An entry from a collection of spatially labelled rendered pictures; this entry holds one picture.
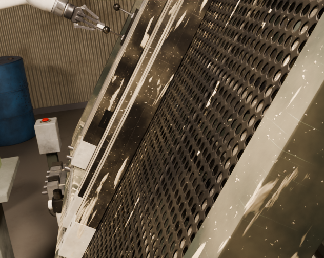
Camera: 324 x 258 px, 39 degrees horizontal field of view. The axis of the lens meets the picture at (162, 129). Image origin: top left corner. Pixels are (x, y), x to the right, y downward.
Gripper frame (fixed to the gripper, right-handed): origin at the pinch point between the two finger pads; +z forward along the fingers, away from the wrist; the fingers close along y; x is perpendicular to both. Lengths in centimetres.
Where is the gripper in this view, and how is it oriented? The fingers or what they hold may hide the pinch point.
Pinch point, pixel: (103, 27)
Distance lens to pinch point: 236.5
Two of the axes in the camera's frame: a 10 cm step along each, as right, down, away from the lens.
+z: 8.9, 3.8, 2.6
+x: 1.4, 3.2, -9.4
